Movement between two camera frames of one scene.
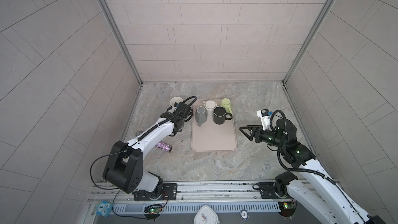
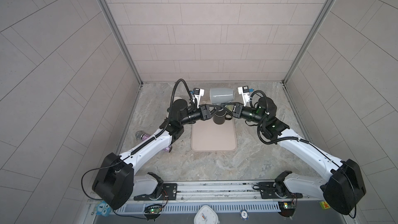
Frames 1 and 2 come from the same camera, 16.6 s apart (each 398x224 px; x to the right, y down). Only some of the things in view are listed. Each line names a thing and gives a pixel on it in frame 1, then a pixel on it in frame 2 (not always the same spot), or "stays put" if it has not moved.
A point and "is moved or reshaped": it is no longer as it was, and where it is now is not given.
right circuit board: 287,208 stays put
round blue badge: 244,214 stays put
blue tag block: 104,208 stays put
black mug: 219,114 stays put
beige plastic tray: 210,137 stays put
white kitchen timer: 206,215 stays put
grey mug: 200,115 is moved or reshaped
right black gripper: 249,127 → 238,106
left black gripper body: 181,126 → 202,116
